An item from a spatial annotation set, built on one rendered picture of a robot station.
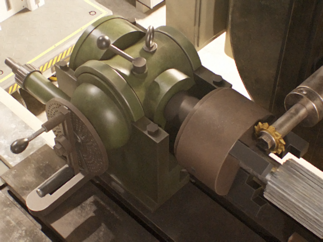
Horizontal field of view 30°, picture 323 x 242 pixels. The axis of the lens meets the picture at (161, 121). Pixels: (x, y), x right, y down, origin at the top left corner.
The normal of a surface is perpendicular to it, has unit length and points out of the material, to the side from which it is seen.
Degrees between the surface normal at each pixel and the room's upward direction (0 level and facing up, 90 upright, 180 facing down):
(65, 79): 90
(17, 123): 0
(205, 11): 90
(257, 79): 90
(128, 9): 0
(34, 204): 4
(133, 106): 56
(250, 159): 35
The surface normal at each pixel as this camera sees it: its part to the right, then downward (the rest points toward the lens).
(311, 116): -0.70, 0.54
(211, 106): -0.11, -0.57
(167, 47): 0.21, -0.48
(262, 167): -0.40, -0.23
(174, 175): 0.71, 0.53
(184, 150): -0.68, 0.37
